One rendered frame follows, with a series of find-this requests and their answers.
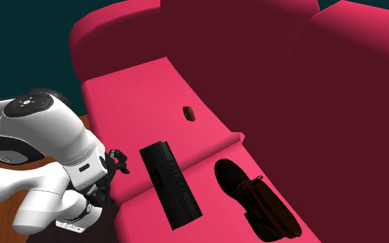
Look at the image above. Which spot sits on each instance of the black flat rectangular box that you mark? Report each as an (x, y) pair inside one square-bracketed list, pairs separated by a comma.
[(170, 188)]

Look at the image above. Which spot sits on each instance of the small brown block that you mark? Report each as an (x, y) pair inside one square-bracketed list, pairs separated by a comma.
[(189, 113)]

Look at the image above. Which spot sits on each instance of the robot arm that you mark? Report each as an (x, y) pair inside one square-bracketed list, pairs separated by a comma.
[(46, 134)]

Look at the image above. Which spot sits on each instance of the dark brown laced boot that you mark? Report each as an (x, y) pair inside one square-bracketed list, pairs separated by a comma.
[(248, 191)]

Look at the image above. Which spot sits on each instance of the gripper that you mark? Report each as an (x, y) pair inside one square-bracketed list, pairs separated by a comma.
[(110, 168)]

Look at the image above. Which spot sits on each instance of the red sofa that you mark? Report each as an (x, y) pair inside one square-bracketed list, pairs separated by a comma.
[(130, 101)]

